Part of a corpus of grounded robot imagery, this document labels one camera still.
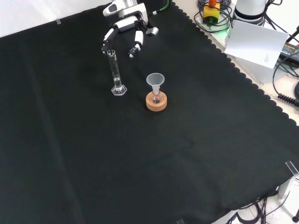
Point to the black bench cloth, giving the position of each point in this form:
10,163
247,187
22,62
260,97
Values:
149,151

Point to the clear plastic funnel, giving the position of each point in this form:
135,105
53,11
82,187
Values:
155,80

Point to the yellow stop button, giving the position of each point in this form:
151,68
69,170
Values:
211,14

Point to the clear tape strip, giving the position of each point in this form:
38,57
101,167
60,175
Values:
180,221
292,167
58,22

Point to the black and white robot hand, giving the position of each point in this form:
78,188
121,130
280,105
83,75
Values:
127,10

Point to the clear graduated cylinder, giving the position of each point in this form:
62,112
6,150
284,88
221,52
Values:
116,79

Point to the black power adapter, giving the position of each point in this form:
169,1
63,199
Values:
290,51

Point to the round-bottom glass flask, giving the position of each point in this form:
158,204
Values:
156,97

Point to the black tripod leg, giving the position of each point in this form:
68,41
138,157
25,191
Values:
293,35

